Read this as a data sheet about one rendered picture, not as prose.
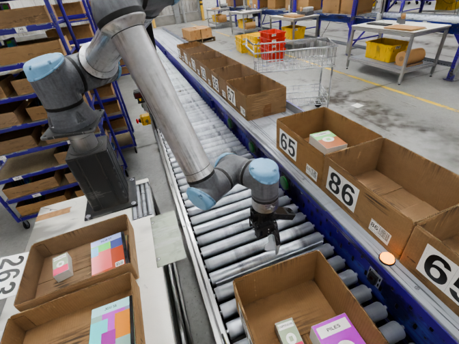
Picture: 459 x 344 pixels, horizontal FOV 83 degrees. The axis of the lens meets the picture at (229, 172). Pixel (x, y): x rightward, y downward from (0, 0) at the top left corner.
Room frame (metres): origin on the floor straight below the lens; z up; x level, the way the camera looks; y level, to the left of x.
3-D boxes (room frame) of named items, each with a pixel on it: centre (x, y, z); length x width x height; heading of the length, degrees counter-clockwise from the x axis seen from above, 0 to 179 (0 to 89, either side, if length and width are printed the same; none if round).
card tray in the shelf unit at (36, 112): (2.12, 1.28, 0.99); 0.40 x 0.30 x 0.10; 103
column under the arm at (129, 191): (1.11, 0.65, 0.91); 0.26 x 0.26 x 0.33; 16
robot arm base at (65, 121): (1.11, 0.66, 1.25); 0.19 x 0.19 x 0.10
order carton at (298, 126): (1.06, -0.46, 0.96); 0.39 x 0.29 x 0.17; 16
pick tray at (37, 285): (0.67, 0.62, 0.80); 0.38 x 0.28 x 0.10; 108
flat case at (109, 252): (0.70, 0.53, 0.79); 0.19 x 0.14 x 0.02; 21
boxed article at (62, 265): (0.67, 0.71, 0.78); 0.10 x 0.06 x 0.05; 27
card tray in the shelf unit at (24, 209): (1.99, 1.74, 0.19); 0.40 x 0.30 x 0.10; 104
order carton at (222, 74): (2.19, -0.14, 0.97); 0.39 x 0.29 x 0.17; 16
